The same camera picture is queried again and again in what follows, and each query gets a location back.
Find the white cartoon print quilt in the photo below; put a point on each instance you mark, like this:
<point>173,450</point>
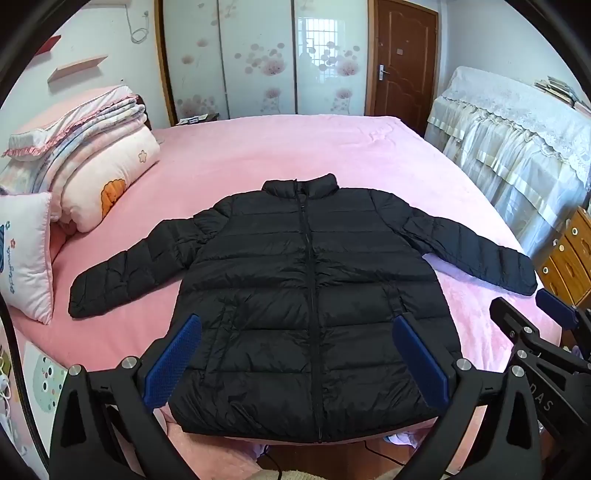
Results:
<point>120,175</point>

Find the stack of books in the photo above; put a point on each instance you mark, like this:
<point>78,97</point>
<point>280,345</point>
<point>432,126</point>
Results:
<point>561,90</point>

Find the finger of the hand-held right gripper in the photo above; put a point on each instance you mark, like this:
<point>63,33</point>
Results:
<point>556,307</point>
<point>517,330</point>

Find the pink ruffled folded blanket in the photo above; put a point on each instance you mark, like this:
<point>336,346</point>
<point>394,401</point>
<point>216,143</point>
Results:
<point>92,115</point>

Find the pink wall shelf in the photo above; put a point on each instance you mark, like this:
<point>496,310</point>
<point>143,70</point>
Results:
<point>76,69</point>

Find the nightstand clutter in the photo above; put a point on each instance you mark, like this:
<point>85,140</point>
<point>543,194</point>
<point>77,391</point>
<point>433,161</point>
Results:
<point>198,119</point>

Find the pink bed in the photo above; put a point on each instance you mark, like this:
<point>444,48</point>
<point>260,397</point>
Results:
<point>323,152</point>

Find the floral sliding door wardrobe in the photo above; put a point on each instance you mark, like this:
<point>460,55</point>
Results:
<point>258,55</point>

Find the white printed pillow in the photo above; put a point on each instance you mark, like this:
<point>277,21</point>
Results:
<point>23,258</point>

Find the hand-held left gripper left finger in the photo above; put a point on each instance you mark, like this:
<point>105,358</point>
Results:
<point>173,360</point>

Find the brown wooden door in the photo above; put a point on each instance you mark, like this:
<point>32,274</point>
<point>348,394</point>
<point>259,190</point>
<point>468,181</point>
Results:
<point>406,60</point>

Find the black puffer jacket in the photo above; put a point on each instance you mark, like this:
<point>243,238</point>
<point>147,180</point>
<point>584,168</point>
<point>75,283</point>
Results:
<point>277,277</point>

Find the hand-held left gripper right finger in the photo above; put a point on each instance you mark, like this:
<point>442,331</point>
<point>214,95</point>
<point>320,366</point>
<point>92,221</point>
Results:
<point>420,364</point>

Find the wooden drawer chest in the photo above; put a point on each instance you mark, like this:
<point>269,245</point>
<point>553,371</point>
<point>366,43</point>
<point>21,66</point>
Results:
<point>570,263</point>

